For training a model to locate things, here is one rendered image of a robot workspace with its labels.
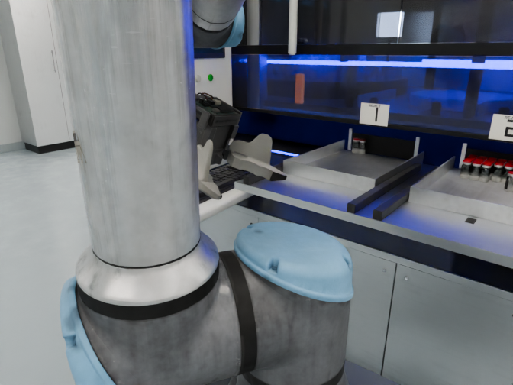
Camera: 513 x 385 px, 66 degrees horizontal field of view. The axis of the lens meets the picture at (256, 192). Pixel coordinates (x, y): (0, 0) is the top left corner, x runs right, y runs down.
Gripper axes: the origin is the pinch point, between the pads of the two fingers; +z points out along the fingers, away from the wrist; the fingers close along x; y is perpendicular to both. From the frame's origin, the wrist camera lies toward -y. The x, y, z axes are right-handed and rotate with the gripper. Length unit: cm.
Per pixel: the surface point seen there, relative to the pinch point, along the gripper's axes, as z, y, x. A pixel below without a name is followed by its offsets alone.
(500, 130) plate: 18, 14, 70
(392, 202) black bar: 10.1, -4.6, 38.4
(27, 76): -430, -154, 195
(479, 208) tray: 24, 1, 45
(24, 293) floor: -125, -153, 45
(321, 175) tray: -10, -11, 48
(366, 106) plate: -15, 5, 73
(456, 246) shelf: 23.9, -3.1, 31.5
